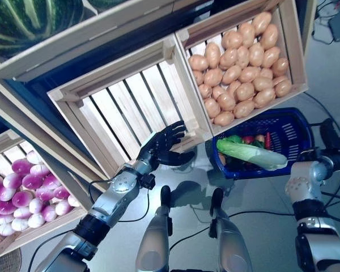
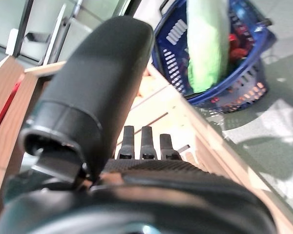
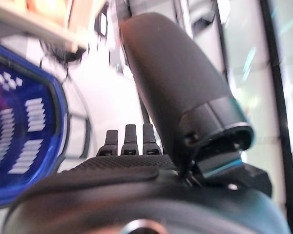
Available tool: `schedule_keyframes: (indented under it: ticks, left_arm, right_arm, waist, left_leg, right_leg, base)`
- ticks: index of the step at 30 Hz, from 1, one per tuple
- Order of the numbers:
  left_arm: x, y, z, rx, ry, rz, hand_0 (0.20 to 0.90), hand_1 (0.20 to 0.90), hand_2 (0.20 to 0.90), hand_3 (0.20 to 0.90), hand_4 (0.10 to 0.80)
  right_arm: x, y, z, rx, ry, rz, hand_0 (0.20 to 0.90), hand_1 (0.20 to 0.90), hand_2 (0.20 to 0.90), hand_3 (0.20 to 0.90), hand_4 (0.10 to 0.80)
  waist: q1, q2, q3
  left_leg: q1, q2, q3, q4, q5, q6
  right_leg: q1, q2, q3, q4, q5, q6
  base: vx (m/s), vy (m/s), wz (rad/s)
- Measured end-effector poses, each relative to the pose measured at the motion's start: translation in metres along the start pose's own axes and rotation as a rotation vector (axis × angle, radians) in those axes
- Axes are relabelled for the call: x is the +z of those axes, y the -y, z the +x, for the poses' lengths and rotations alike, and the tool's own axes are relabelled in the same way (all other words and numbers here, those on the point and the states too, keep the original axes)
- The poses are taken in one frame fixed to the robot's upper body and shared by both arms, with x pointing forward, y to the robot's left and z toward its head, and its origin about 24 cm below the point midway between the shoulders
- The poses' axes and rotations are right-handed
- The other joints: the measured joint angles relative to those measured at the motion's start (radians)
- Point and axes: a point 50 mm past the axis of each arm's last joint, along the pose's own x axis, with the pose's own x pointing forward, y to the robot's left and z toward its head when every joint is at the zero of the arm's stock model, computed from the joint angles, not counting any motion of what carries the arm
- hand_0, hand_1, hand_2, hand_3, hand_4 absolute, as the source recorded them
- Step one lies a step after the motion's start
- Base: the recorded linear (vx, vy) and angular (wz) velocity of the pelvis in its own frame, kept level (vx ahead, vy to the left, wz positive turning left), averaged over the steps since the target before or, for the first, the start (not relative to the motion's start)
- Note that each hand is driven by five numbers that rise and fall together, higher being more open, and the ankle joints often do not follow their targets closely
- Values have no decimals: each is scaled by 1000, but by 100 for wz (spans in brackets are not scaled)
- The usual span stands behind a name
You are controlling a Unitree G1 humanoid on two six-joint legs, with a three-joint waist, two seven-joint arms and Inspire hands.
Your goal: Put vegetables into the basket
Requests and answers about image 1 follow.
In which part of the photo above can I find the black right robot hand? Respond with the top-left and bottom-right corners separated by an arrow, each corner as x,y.
300,117 -> 340,172

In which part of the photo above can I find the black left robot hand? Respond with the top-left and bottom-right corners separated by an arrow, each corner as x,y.
137,120 -> 196,173

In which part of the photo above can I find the napa cabbage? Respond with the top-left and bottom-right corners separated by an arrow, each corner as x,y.
216,138 -> 288,172

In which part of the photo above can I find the blue plastic shopping basket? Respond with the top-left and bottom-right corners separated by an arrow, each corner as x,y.
205,107 -> 315,180

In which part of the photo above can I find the woven wicker basket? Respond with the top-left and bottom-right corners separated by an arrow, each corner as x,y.
0,250 -> 23,272

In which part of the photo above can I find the tan potato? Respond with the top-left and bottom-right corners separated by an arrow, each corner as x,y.
221,30 -> 243,49
198,83 -> 213,100
219,48 -> 239,70
252,76 -> 274,91
260,24 -> 279,50
235,82 -> 256,102
248,42 -> 265,67
262,46 -> 281,69
214,111 -> 235,126
237,66 -> 261,83
253,87 -> 276,109
221,65 -> 243,85
237,22 -> 256,48
274,79 -> 292,98
236,45 -> 250,68
204,42 -> 221,69
271,57 -> 290,77
232,99 -> 256,119
252,11 -> 273,36
216,92 -> 236,112
203,97 -> 222,119
211,86 -> 226,100
203,67 -> 224,87
188,54 -> 209,71

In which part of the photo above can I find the light wooden slatted crate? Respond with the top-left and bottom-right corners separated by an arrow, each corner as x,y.
0,130 -> 89,256
175,0 -> 309,137
46,38 -> 214,181
0,0 -> 178,83

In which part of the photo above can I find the silver right robot leg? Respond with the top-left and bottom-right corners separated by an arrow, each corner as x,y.
209,188 -> 253,272

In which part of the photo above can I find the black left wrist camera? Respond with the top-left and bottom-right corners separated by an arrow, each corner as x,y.
140,174 -> 156,190

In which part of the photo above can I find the wooden display shelf frame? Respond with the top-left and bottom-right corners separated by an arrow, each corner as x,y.
0,0 -> 318,199

